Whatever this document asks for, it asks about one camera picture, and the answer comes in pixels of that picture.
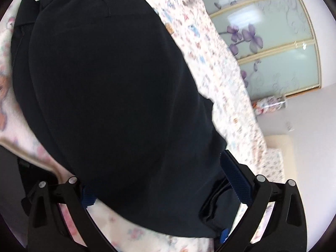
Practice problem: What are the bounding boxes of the black pants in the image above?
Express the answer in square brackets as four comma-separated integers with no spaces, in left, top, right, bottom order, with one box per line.
[11,0,240,238]

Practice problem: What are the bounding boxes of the animal print pillow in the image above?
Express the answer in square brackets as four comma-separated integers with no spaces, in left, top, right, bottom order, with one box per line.
[258,148,285,183]

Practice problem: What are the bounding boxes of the cream headboard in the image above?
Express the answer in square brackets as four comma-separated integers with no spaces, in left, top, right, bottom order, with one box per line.
[265,134,298,183]

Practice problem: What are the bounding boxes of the clear tube of plush toys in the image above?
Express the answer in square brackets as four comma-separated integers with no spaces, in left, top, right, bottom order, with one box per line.
[252,96,287,116]

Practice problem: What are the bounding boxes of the cartoon animal print blanket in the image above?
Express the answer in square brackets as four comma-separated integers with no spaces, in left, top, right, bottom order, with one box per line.
[1,0,284,251]

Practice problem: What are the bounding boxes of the frosted glass floral wardrobe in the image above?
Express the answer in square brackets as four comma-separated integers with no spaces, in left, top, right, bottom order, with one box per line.
[203,0,321,100]

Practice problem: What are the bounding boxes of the white wall switch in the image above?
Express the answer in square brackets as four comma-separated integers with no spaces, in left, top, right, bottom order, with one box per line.
[286,121,294,132]

